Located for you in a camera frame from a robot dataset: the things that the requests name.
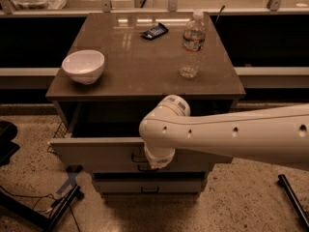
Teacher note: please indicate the wire mesh basket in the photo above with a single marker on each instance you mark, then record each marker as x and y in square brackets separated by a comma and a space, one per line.
[59, 133]

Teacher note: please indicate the white ceramic bowl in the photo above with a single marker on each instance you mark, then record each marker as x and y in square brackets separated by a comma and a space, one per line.
[84, 66]

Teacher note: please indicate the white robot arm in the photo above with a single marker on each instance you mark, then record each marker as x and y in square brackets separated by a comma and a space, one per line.
[278, 135]

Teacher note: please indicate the grey top drawer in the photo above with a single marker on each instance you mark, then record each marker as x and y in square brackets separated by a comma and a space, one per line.
[104, 138]

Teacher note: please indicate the black stand leg left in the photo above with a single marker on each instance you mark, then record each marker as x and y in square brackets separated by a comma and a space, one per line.
[46, 219]

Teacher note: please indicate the grey bottom drawer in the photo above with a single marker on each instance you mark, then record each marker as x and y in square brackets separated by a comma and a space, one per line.
[149, 187]

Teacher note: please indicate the black chair base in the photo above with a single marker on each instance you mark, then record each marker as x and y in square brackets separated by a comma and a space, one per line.
[8, 132]

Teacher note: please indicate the black stand leg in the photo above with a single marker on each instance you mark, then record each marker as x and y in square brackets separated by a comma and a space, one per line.
[302, 214]
[46, 219]

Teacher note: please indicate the clear plastic water bottle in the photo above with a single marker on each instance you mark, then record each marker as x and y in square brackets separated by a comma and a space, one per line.
[194, 35]

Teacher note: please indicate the grey drawer cabinet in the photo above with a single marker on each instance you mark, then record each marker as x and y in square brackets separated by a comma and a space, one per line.
[141, 73]

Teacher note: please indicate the black stand leg right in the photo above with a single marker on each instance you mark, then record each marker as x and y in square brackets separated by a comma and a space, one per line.
[302, 214]

